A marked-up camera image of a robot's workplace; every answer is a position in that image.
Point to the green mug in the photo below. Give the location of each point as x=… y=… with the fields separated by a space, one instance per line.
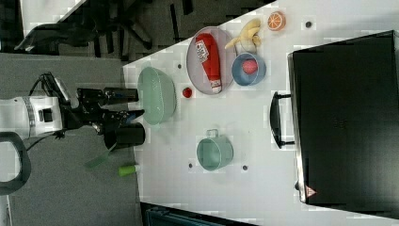
x=215 y=151

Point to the grey round plate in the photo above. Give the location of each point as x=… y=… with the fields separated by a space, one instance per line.
x=195 y=71

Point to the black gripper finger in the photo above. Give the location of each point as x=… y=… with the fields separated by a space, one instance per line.
x=128 y=116

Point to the strawberry in blue bowl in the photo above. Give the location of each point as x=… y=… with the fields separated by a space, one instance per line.
x=250 y=66

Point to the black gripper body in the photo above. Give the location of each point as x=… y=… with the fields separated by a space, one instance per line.
x=90 y=110

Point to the black office chair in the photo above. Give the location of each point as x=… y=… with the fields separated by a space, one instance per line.
x=95 y=18

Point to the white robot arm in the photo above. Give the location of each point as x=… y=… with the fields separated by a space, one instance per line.
x=36 y=116

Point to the red ketchup bottle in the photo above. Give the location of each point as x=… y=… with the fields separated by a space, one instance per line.
x=207 y=52

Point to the peeled banana toy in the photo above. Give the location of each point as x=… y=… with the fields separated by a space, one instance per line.
x=248 y=37

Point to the blue bowl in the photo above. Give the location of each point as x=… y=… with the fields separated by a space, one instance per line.
x=244 y=79

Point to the orange slice toy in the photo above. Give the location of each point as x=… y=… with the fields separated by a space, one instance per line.
x=276 y=21

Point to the black cylinder post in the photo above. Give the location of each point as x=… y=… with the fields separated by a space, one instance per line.
x=127 y=136
x=120 y=96

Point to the green spatula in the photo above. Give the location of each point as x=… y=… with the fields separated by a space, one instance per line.
x=106 y=159

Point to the black toaster oven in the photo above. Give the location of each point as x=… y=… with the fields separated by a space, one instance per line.
x=344 y=99

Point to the red strawberry on table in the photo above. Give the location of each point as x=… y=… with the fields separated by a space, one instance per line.
x=187 y=92

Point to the green perforated colander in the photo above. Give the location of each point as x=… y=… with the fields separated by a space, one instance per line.
x=157 y=95

